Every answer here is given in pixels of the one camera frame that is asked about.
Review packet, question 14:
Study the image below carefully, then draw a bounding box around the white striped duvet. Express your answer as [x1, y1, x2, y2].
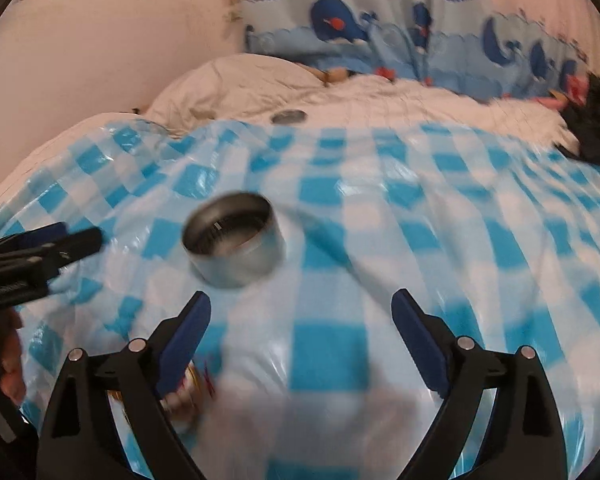
[0, 54, 578, 206]

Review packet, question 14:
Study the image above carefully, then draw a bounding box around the person's left hand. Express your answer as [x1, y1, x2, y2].
[0, 309, 27, 406]

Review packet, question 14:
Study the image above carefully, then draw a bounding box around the blue whale print curtain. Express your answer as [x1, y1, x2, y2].
[242, 0, 588, 101]

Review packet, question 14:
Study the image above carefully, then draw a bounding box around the silver tin lid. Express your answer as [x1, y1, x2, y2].
[270, 110, 308, 126]

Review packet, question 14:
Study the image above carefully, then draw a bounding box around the round silver metal tin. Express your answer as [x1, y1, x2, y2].
[181, 192, 285, 288]

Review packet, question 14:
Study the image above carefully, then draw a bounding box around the blue checkered plastic sheet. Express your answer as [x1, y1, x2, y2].
[0, 119, 600, 479]

